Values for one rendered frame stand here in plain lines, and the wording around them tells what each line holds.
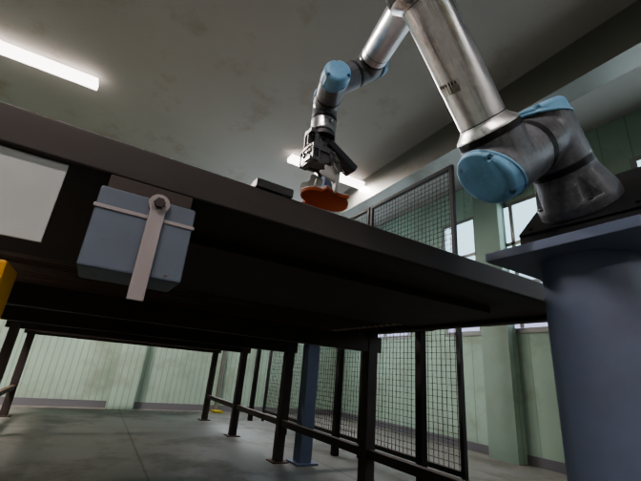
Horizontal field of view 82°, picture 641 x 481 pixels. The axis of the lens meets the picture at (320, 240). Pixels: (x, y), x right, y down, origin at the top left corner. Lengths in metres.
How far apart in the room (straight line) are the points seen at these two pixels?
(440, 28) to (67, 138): 0.62
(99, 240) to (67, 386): 5.03
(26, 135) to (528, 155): 0.78
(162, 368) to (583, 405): 5.22
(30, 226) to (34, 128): 0.14
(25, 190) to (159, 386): 5.09
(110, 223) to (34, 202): 0.10
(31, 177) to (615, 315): 0.92
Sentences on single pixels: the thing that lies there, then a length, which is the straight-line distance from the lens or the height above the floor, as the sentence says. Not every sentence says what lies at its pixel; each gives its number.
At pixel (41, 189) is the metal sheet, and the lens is 0.64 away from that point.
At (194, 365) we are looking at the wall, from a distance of 5.70.
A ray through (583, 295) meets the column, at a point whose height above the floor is 0.77.
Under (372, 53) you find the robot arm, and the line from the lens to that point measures 1.08.
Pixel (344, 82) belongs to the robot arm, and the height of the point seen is 1.32.
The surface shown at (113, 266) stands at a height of 0.72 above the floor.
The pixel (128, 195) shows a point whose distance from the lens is 0.61.
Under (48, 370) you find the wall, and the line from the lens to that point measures 5.59.
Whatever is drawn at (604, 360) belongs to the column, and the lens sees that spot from 0.78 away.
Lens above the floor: 0.60
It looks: 20 degrees up
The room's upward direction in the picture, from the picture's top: 5 degrees clockwise
